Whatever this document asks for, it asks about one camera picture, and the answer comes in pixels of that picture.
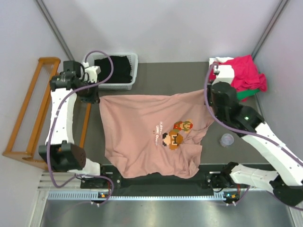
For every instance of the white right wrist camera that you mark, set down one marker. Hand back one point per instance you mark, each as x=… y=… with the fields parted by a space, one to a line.
x=223 y=73

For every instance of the white plastic basket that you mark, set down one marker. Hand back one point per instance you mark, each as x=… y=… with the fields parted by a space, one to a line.
x=133 y=59

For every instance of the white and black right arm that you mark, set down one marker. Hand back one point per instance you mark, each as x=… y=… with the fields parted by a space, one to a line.
x=285 y=182

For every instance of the black folded t-shirt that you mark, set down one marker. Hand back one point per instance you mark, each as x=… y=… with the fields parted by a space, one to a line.
x=121 y=72

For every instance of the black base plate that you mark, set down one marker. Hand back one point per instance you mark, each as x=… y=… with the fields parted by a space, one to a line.
x=202 y=183

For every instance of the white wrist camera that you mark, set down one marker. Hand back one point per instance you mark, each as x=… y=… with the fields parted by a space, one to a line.
x=223 y=73
x=90 y=73

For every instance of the green t-shirt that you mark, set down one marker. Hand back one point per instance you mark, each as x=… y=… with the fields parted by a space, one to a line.
x=244 y=95

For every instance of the wooden rack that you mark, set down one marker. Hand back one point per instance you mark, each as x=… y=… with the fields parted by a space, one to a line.
x=46 y=66

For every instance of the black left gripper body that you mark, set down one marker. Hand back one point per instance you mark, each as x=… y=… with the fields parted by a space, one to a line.
x=90 y=97

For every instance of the pink printed t-shirt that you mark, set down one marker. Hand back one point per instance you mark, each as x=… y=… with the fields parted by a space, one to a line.
x=146 y=134

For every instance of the magenta t-shirt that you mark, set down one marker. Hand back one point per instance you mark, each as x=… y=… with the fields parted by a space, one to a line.
x=247 y=75

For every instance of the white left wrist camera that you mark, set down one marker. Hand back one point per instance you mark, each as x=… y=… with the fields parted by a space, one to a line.
x=90 y=73

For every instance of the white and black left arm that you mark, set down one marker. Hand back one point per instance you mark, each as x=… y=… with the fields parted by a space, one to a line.
x=60 y=150

